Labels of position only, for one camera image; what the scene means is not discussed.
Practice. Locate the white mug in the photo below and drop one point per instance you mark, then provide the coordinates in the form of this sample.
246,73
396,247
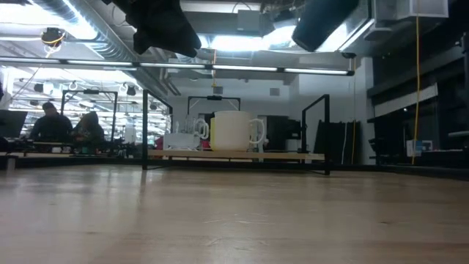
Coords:
234,130

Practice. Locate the square wall vent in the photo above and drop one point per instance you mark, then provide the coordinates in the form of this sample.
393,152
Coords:
275,91

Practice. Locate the dark blue cup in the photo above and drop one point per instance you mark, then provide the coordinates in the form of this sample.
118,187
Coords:
322,22

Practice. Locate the person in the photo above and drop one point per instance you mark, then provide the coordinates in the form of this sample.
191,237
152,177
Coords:
51,126
88,130

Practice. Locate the small black background rig frame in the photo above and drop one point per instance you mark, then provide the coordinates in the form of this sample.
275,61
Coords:
214,97

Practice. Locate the background work table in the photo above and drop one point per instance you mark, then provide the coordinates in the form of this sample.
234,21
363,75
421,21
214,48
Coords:
55,148

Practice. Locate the dark background monitor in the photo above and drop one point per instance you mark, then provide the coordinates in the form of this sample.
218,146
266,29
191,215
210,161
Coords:
12,122

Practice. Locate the black leaning boards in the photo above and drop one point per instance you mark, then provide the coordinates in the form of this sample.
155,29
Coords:
333,143

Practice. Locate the wooden shelf with black frame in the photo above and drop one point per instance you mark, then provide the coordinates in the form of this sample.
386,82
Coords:
234,155

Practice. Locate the clear glass cup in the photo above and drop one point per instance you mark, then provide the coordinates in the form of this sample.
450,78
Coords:
201,128
177,128

